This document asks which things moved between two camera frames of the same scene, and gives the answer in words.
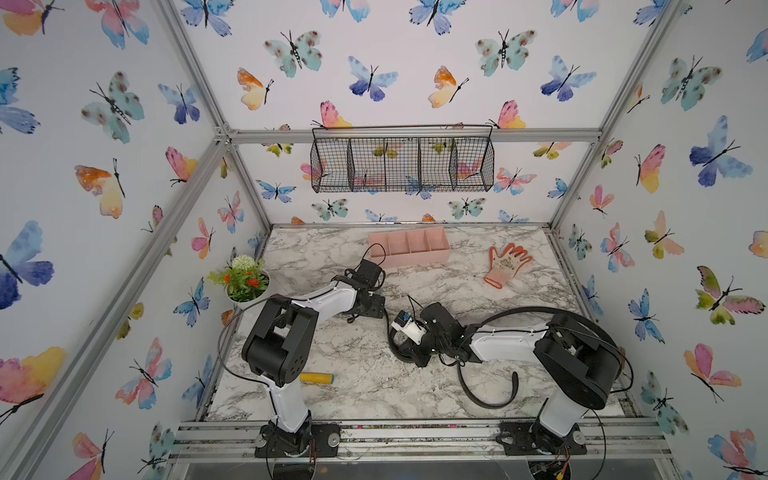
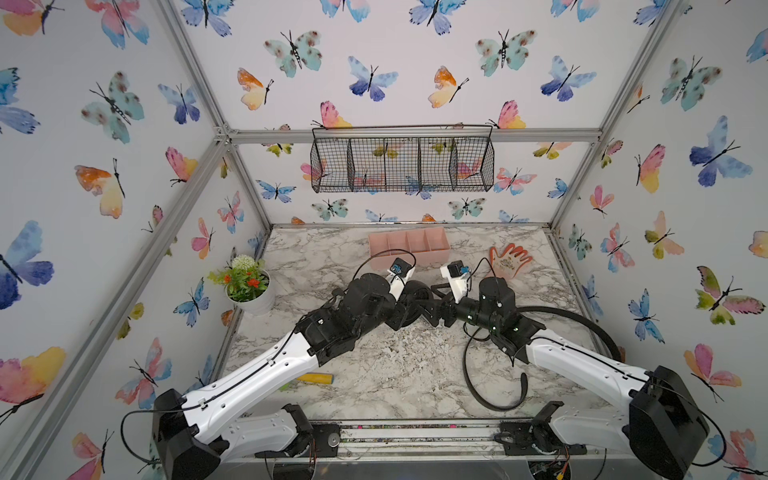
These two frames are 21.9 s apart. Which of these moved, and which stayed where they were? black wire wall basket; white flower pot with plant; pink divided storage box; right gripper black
Moved: right gripper black
Stayed: pink divided storage box; white flower pot with plant; black wire wall basket
